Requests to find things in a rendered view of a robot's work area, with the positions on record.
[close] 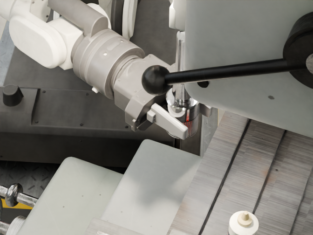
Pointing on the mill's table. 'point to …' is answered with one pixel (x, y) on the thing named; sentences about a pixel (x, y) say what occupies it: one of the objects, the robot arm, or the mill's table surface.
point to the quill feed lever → (255, 67)
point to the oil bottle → (243, 224)
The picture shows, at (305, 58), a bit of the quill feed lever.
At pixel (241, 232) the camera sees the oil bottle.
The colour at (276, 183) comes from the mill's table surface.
